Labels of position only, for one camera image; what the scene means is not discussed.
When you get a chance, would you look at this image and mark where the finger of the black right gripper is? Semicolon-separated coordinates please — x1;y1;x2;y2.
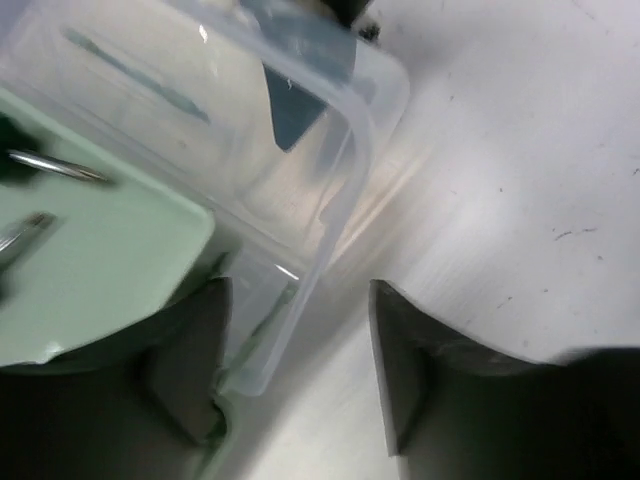
240;1;358;152

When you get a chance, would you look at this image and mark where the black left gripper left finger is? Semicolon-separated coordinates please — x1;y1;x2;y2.
1;277;232;479

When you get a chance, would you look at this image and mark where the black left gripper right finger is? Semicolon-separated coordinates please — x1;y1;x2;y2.
369;279;639;479

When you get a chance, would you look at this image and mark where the green cantilever toolbox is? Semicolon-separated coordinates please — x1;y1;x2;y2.
1;1;407;479

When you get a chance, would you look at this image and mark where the stubby green screwdriver orange cap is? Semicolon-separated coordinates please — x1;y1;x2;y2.
1;211;58;300

